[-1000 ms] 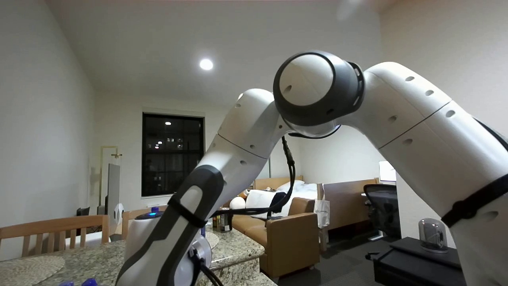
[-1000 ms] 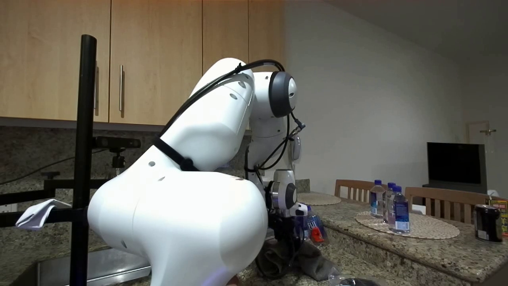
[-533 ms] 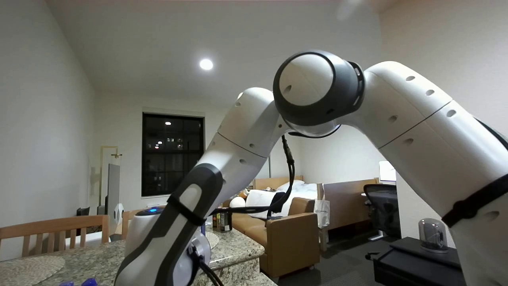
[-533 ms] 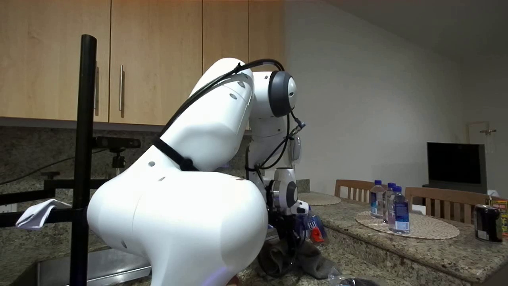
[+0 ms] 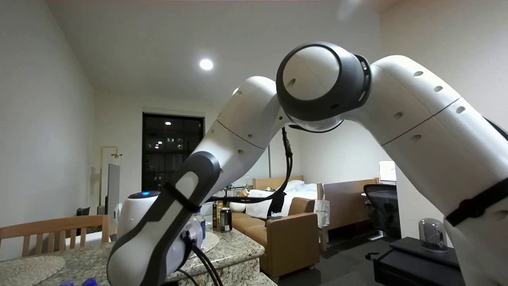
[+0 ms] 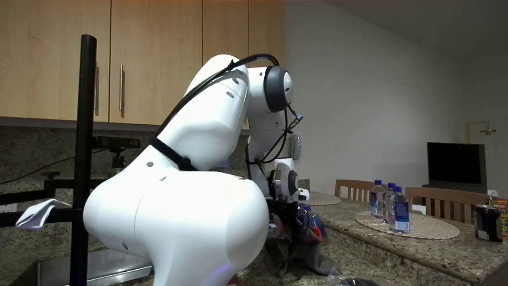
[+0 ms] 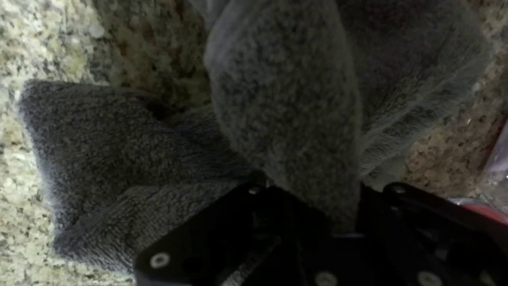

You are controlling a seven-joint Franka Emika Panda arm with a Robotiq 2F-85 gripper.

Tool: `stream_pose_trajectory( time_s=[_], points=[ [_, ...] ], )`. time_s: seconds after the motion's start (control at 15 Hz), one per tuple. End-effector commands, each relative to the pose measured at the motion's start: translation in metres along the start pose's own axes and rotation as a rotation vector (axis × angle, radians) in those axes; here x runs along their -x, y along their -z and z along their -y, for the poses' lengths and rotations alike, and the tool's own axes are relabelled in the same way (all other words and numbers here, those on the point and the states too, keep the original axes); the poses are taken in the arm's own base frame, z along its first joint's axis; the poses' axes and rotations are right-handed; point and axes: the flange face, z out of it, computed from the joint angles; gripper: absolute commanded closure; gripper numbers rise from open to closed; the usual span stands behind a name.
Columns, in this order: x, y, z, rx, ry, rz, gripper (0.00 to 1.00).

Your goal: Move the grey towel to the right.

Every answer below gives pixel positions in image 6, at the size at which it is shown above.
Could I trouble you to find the white wall device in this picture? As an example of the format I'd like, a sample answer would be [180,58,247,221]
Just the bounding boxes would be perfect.
[288,134,305,162]

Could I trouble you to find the white crumpled paper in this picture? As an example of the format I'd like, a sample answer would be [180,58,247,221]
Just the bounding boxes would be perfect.
[15,197,74,231]

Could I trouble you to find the metal cabinet handle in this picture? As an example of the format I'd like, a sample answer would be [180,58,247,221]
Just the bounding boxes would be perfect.
[93,65,102,118]
[118,64,127,119]

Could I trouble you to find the black can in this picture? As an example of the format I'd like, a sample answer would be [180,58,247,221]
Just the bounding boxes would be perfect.
[474,204,504,245]

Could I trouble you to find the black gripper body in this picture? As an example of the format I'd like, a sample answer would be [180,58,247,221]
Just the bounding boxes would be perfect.
[269,197,301,237]

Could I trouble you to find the black camera stand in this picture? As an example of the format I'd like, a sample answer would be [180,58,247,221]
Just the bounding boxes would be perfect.
[0,34,145,286]

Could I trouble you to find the wooden wall cabinets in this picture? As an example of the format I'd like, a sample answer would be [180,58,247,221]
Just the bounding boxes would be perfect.
[0,0,285,129]

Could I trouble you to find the round woven placemat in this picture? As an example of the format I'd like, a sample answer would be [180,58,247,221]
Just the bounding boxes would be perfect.
[307,191,343,207]
[354,210,461,242]

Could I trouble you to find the grey towel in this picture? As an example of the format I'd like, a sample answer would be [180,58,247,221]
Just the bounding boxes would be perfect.
[262,232,335,277]

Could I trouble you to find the yellow snack box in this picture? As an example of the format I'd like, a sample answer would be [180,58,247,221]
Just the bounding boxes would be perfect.
[489,194,508,237]

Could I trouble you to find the black camera on stand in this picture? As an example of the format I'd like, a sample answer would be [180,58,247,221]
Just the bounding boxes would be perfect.
[93,135,143,172]

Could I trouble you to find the wooden chair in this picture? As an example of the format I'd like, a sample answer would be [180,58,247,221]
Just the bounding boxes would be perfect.
[334,178,375,205]
[404,186,489,226]

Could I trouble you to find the clear water bottle blue label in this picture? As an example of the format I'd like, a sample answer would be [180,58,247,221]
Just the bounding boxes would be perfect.
[369,180,386,220]
[383,181,399,229]
[391,185,412,235]

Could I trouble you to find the blue-labelled water bottle pack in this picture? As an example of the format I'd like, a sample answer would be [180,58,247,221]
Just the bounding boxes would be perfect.
[296,202,329,243]

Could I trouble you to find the black flat screen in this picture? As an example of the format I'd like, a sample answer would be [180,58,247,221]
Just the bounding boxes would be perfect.
[426,142,489,196]

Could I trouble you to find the steel sink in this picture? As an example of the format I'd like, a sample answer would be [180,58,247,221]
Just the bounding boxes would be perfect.
[37,247,156,286]

